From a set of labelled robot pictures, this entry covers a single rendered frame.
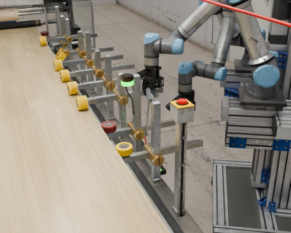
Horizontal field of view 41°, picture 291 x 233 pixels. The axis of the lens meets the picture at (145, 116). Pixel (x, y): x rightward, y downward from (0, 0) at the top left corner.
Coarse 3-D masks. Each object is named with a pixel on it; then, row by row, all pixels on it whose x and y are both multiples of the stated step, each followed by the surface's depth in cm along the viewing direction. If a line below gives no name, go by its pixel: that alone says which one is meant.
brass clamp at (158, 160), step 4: (144, 148) 194; (148, 148) 190; (148, 152) 189; (152, 156) 184; (156, 156) 184; (160, 156) 184; (152, 160) 184; (156, 160) 183; (160, 160) 184; (152, 164) 186; (156, 164) 184; (160, 164) 185
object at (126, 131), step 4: (164, 120) 218; (168, 120) 218; (172, 120) 218; (144, 124) 214; (148, 124) 213; (164, 124) 216; (168, 124) 217; (172, 124) 218; (124, 128) 210; (128, 128) 210; (144, 128) 212; (148, 128) 213; (116, 132) 206; (120, 132) 207; (124, 132) 208; (128, 132) 209; (108, 136) 205; (112, 136) 206; (116, 136) 207
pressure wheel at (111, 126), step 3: (102, 123) 205; (105, 123) 205; (108, 123) 204; (111, 123) 205; (114, 123) 205; (102, 126) 202; (105, 126) 202; (108, 126) 202; (111, 126) 202; (114, 126) 202; (105, 129) 202; (108, 129) 201; (111, 129) 202; (114, 129) 203; (105, 132) 202; (108, 132) 202; (111, 132) 202
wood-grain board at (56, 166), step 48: (0, 48) 343; (48, 48) 341; (0, 96) 242; (48, 96) 241; (0, 144) 188; (48, 144) 187; (96, 144) 186; (0, 192) 153; (48, 192) 152; (96, 192) 152
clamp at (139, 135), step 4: (128, 124) 212; (132, 124) 211; (132, 128) 208; (132, 132) 208; (136, 132) 204; (140, 132) 204; (136, 136) 204; (140, 136) 205; (144, 136) 205; (140, 140) 206
